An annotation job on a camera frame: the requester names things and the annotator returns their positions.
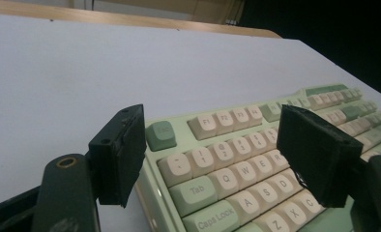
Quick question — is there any green and pink mechanical keyboard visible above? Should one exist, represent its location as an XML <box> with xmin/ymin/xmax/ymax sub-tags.
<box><xmin>134</xmin><ymin>83</ymin><xmax>381</xmax><ymax>232</ymax></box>

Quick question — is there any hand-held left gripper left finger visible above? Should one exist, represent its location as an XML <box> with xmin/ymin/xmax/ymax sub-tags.
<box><xmin>88</xmin><ymin>102</ymin><xmax>148</xmax><ymax>208</ymax></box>

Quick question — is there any wooden table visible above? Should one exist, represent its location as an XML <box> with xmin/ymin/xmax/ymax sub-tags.
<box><xmin>0</xmin><ymin>0</ymin><xmax>282</xmax><ymax>40</ymax></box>

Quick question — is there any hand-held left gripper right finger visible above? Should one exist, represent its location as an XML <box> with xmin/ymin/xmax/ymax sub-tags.
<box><xmin>276</xmin><ymin>103</ymin><xmax>365</xmax><ymax>209</ymax></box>

